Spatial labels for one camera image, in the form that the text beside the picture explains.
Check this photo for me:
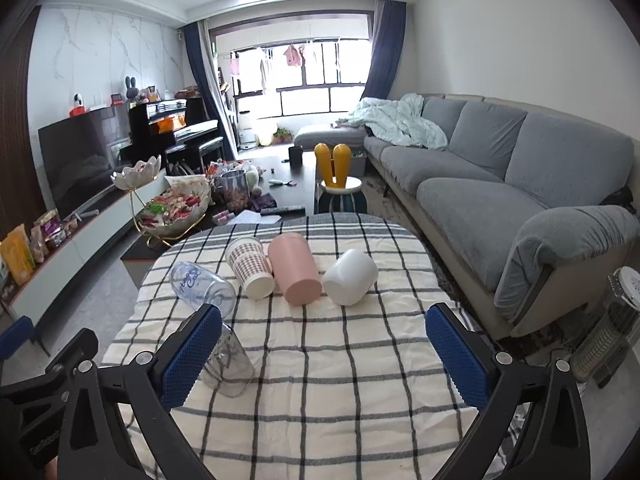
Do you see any clear glass cup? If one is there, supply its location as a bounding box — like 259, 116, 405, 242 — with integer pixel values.
200, 324, 255, 398

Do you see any patterned paper cup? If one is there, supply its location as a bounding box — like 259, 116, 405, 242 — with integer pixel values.
226, 236, 276, 300

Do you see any pink plastic cup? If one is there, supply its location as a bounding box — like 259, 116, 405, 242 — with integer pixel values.
268, 233, 322, 306

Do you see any white plastic cup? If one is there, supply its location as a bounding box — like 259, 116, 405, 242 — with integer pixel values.
322, 249, 378, 307

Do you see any yellow snack bag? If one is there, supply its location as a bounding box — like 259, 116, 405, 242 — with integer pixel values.
1, 224, 36, 286

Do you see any clear blue printed bottle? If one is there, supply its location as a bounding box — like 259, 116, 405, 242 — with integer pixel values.
169, 261, 236, 320

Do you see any white tv cabinet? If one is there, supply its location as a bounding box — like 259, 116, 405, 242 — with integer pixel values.
6, 171, 167, 325

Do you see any plaid checked tablecloth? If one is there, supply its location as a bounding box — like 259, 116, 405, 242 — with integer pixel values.
103, 214, 476, 479

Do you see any two-tier snack tray stand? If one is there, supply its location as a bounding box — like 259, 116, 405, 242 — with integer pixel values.
111, 156, 212, 247

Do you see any black television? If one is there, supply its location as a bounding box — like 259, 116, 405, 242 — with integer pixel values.
38, 104, 130, 218

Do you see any clear snack jar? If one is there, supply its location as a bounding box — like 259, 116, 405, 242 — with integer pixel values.
220, 170, 250, 212

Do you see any black remote control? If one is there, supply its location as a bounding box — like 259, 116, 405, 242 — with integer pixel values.
260, 205, 306, 216

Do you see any grey sofa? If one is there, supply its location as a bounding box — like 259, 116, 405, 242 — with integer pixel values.
295, 94, 639, 340

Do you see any black coffee table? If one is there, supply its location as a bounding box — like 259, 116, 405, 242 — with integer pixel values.
122, 146, 317, 287

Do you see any black piano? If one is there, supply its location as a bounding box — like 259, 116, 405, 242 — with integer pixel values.
119, 96, 224, 174

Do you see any yellow rabbit ear stool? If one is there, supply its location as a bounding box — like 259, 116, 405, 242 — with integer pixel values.
314, 143, 368, 214

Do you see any light green blanket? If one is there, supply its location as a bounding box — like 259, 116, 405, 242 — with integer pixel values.
336, 93, 449, 150

